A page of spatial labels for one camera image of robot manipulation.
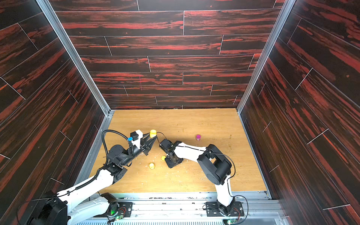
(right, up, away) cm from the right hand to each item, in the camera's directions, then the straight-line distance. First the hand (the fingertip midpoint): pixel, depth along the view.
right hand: (175, 161), depth 93 cm
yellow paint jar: (-15, -2, -5) cm, 16 cm away
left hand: (-10, +19, -21) cm, 31 cm away
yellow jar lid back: (-8, +3, 0) cm, 8 cm away
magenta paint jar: (+17, +15, +9) cm, 24 cm away
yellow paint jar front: (-10, +21, -24) cm, 33 cm away
